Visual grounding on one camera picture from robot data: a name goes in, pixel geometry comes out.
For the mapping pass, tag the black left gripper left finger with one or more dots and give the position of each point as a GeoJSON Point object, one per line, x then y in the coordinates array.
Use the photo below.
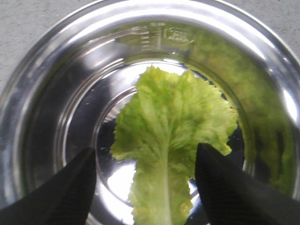
{"type": "Point", "coordinates": [65, 199]}

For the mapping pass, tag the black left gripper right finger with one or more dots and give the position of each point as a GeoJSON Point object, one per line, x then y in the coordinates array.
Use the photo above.
{"type": "Point", "coordinates": [232, 197]}

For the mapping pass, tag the green lettuce leaf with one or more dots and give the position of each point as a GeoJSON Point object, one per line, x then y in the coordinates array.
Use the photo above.
{"type": "Point", "coordinates": [160, 128]}

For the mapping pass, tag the pale green electric cooking pot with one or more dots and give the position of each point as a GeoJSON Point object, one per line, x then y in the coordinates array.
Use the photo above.
{"type": "Point", "coordinates": [67, 92]}

